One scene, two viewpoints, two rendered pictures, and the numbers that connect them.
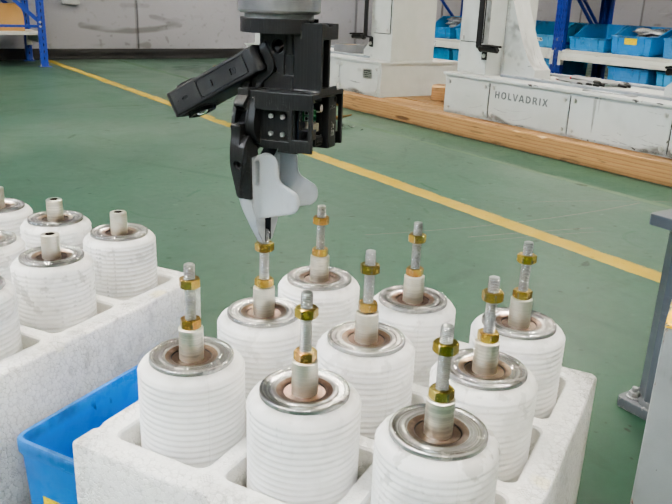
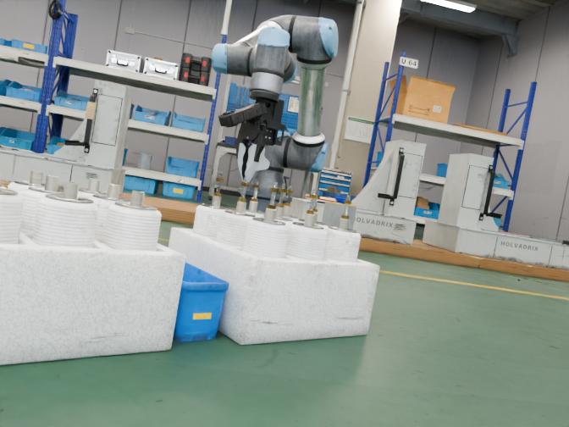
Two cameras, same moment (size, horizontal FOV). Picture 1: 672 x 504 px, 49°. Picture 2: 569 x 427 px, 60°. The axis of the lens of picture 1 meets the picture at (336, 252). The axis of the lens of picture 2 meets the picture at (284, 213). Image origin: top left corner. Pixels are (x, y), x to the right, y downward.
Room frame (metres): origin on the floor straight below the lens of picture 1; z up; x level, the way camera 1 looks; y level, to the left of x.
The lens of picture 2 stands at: (0.13, 1.13, 0.33)
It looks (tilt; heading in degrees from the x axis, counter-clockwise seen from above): 3 degrees down; 294
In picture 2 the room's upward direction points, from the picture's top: 10 degrees clockwise
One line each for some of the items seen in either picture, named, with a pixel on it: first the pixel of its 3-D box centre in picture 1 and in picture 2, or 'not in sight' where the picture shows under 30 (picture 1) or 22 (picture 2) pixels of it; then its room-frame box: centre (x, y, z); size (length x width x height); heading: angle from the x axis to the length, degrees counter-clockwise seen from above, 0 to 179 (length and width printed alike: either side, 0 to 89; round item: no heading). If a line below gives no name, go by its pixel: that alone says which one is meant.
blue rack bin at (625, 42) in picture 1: (650, 41); not in sight; (5.96, -2.37, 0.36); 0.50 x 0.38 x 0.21; 124
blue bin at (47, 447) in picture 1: (151, 433); (170, 292); (0.77, 0.21, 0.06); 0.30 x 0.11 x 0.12; 153
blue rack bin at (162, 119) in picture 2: not in sight; (152, 116); (4.11, -3.63, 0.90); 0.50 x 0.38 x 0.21; 122
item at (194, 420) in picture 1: (194, 443); (262, 262); (0.60, 0.13, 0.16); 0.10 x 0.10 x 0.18
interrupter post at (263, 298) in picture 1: (263, 300); (240, 208); (0.70, 0.07, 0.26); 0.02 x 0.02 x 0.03
